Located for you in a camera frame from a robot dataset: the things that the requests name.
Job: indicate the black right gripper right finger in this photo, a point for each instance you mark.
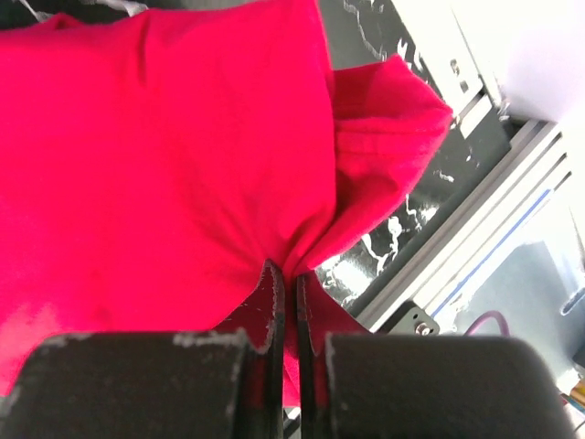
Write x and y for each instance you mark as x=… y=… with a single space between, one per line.
x=355 y=384

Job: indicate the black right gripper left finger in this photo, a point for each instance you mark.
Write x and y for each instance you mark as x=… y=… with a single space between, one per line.
x=224 y=383

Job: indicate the crimson red t shirt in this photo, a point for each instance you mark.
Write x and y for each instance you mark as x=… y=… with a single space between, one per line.
x=151 y=166

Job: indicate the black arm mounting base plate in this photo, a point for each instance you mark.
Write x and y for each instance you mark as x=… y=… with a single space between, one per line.
x=410 y=319

